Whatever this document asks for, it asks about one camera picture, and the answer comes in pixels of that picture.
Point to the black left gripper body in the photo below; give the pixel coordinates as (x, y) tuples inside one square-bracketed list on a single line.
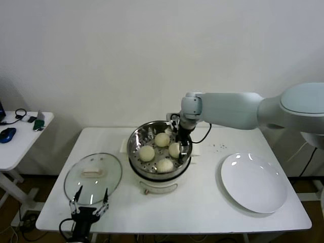
[(83, 215)]

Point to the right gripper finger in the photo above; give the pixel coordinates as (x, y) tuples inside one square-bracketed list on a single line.
[(181, 153), (186, 150)]

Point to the stainless steel steamer basket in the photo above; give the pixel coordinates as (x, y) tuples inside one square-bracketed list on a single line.
[(134, 141)]

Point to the round glass pot lid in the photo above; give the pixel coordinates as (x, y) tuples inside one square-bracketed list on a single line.
[(106, 172)]

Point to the grey small stand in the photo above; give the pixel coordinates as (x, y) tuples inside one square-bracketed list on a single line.
[(41, 115)]

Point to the green small tool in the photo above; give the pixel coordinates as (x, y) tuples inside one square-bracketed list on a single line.
[(39, 125)]

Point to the small black device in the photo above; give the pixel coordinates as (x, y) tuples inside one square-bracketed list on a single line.
[(32, 119)]

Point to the blue computer mouse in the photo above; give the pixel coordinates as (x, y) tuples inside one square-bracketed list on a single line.
[(7, 135)]

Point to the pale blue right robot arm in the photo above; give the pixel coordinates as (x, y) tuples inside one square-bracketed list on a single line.
[(227, 108)]

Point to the white steamed baozi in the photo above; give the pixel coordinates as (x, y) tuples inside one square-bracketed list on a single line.
[(146, 153), (165, 165), (174, 150), (162, 140)]

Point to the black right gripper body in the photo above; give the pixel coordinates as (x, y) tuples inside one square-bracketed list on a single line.
[(182, 136)]

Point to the dark laptop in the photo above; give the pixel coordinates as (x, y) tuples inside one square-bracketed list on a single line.
[(2, 111)]

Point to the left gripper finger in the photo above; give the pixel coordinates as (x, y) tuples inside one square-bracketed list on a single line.
[(78, 198), (106, 200)]

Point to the small white adapter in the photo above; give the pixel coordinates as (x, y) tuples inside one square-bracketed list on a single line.
[(24, 119)]

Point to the white side table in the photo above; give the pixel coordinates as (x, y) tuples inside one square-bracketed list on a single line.
[(22, 146)]

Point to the white round plate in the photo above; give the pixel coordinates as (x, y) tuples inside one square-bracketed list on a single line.
[(253, 182)]

